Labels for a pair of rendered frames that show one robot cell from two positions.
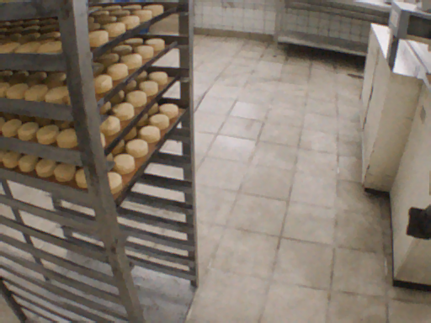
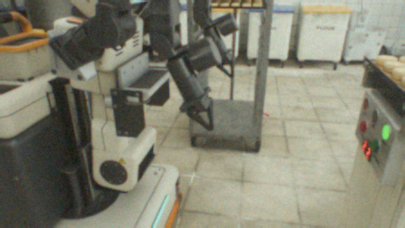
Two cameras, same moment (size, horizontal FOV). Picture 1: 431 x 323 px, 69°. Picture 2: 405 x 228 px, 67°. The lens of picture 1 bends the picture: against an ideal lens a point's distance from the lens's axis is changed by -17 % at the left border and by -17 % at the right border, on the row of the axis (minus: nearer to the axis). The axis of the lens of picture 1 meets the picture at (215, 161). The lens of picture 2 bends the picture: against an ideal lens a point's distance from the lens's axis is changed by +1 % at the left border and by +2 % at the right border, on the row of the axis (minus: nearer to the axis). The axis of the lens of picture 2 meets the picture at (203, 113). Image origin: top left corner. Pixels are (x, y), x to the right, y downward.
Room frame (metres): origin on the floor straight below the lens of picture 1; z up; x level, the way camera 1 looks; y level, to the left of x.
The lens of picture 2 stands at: (0.34, -1.63, 1.13)
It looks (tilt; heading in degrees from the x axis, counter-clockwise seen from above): 25 degrees down; 84
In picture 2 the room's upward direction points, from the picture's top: straight up
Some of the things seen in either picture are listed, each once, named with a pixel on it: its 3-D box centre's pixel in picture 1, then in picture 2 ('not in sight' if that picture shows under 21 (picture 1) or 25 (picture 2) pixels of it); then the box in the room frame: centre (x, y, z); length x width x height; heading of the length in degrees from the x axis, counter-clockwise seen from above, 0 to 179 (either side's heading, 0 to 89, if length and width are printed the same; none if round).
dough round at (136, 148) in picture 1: (136, 149); not in sight; (0.66, 0.17, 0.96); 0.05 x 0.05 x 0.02
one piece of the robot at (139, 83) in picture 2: not in sight; (140, 90); (0.24, -0.64, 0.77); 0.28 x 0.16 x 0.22; 72
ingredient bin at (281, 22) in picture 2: not in sight; (268, 33); (1.67, 2.39, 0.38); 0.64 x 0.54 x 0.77; 73
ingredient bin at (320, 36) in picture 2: not in sight; (319, 35); (2.30, 2.22, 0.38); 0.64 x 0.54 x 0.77; 72
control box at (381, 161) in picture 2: not in sight; (378, 133); (0.85, -1.01, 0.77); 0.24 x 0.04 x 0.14; 72
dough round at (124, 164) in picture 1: (122, 164); not in sight; (0.61, 0.19, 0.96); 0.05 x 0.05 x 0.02
